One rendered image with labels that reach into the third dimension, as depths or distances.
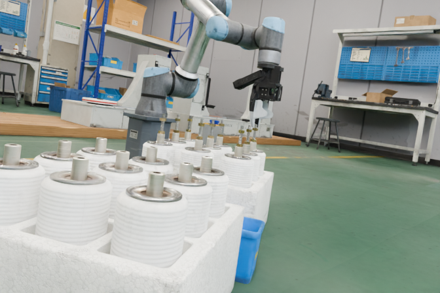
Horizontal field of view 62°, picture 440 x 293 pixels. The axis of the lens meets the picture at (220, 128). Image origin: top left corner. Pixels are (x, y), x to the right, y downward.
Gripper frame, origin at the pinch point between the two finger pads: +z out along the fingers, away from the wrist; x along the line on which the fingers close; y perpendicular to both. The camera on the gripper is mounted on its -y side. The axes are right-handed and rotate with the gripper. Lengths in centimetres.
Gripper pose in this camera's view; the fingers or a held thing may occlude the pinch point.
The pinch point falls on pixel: (253, 123)
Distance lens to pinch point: 125.7
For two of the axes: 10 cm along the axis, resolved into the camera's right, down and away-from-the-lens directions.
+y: 8.7, 1.5, -4.7
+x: 4.7, 0.2, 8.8
